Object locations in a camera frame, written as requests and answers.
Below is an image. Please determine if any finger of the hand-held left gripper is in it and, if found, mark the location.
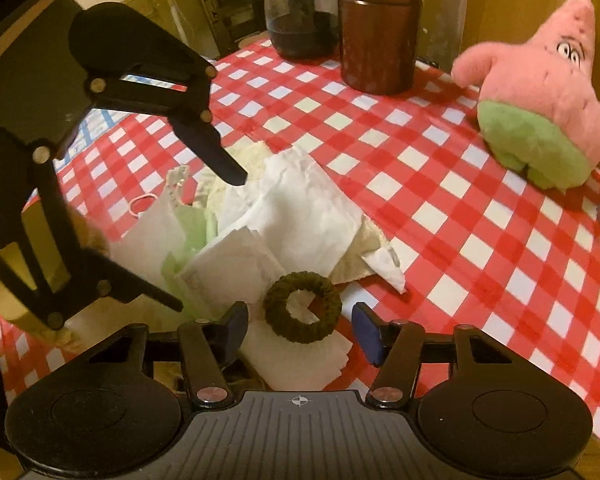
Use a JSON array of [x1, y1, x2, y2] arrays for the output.
[[86, 24, 249, 187], [0, 145, 184, 331]]

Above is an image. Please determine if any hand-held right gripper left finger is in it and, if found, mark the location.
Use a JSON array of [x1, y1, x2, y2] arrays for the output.
[[82, 302, 251, 408]]

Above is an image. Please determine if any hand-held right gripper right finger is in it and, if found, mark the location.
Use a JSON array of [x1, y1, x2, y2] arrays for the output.
[[351, 301, 518, 408]]

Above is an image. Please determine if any dark green hair scrunchie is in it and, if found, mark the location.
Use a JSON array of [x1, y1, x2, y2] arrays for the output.
[[263, 271, 343, 345]]

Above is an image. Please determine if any cream fluffy towel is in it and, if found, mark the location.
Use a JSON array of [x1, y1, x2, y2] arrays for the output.
[[215, 142, 396, 286]]

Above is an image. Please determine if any white paper napkin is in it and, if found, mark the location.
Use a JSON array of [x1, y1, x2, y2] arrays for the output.
[[177, 230, 353, 391]]

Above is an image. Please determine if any white face mask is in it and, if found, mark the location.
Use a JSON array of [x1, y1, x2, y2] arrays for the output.
[[107, 165, 221, 321]]

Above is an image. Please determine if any white tissue paper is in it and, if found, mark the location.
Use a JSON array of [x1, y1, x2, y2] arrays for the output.
[[250, 152, 407, 295]]

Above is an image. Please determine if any black metal rack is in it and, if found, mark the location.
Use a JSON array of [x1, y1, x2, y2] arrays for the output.
[[190, 0, 267, 56]]

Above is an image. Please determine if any gold-lid plastic jar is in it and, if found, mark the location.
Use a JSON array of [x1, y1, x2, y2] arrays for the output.
[[0, 200, 81, 346]]

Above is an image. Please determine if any glass jar with teal lid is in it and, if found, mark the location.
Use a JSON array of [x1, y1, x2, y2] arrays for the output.
[[264, 0, 341, 59]]

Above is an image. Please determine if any red checkered tablecloth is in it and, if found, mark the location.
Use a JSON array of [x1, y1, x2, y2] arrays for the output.
[[0, 40, 600, 461]]

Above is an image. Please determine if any brown cylindrical jar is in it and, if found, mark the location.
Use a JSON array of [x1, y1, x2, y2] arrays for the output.
[[337, 0, 425, 95]]

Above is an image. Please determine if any pink starfish plush toy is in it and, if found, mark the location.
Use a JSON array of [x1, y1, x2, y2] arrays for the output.
[[451, 0, 600, 192]]

